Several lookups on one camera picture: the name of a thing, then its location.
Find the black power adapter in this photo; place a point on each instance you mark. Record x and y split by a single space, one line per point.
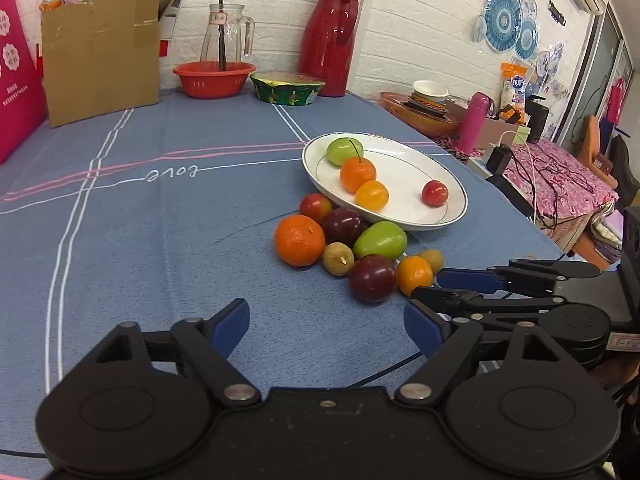
499 158

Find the green foil bowl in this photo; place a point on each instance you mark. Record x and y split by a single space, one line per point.
284 88

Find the small orange kumquat front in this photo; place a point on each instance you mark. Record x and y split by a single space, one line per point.
372 195

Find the dark red plum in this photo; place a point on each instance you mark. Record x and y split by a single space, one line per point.
342 225
372 279

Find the dark red plum front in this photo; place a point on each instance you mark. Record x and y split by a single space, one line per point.
372 279

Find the red plastic basket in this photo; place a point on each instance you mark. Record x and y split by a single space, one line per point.
206 80

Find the black straw in pitcher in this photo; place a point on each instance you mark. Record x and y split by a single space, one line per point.
221 22

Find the glass pitcher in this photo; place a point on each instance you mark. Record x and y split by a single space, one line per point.
239 34

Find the red apple behind pile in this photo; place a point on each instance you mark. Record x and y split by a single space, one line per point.
315 206

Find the red apple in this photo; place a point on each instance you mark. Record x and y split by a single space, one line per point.
434 194
315 206

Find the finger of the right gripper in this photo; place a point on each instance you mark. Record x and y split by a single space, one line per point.
443 305
480 279

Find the white ceramic plate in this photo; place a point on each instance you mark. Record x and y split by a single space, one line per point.
402 169

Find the black pump bottle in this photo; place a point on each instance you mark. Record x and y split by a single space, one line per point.
537 117

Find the green apple front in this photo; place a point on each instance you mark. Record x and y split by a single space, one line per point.
342 149

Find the brown longan with stem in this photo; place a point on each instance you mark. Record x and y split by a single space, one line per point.
338 259

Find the cardboard box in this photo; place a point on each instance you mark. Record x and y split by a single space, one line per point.
99 57

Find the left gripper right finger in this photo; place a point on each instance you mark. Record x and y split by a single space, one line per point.
448 348

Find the small orange kumquat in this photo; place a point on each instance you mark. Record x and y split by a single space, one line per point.
413 272
372 195

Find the orange snack bag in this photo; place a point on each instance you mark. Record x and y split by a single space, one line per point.
512 102

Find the green apple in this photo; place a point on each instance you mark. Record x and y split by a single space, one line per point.
383 238
342 149

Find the blue paper fan decoration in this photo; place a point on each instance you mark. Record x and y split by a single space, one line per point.
509 25

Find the small orange kumquat back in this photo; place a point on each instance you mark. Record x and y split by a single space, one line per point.
413 272

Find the pink floral side cloth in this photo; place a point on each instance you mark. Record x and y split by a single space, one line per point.
564 192

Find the orange tangerine with stem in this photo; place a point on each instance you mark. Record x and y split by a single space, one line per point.
356 169

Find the large orange tangerine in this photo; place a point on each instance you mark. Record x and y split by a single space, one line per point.
299 241

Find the red thermos jug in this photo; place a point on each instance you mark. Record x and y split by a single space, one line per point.
327 44

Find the pink tote bag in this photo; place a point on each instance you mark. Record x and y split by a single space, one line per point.
22 101

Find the brown longan right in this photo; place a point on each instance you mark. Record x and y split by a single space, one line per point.
434 258

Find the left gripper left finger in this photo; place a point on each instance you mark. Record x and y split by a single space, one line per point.
205 347

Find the dark red plum back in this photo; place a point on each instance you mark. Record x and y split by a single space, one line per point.
342 225

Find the pink water bottle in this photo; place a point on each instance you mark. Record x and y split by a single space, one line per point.
480 107

